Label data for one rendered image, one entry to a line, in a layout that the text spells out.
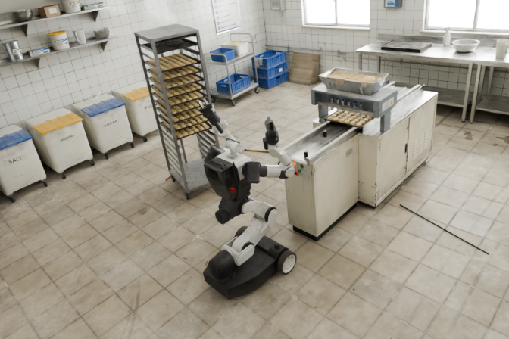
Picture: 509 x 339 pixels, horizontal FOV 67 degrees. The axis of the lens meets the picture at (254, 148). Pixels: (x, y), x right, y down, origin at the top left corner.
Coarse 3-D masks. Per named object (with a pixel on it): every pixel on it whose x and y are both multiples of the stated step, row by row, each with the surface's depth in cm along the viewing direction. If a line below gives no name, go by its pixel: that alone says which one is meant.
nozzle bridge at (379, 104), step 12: (312, 96) 376; (324, 96) 377; (348, 96) 346; (360, 96) 342; (372, 96) 339; (384, 96) 335; (396, 96) 348; (324, 108) 393; (348, 108) 356; (372, 108) 344; (384, 108) 337; (384, 120) 343
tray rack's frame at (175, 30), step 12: (144, 36) 373; (156, 36) 365; (168, 36) 363; (144, 72) 424; (156, 120) 450; (168, 168) 478; (192, 168) 476; (204, 168) 473; (180, 180) 453; (192, 180) 450; (204, 180) 447
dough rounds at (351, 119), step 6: (336, 114) 379; (342, 114) 375; (348, 114) 374; (366, 114) 369; (336, 120) 368; (342, 120) 364; (348, 120) 361; (354, 120) 360; (360, 120) 363; (366, 120) 358; (360, 126) 351
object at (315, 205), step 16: (336, 128) 369; (304, 144) 347; (320, 144) 344; (352, 144) 351; (304, 160) 320; (320, 160) 321; (336, 160) 339; (352, 160) 359; (320, 176) 326; (336, 176) 345; (352, 176) 367; (288, 192) 351; (304, 192) 334; (320, 192) 333; (336, 192) 352; (352, 192) 375; (288, 208) 361; (304, 208) 343; (320, 208) 339; (336, 208) 360; (352, 208) 390; (304, 224) 352; (320, 224) 346
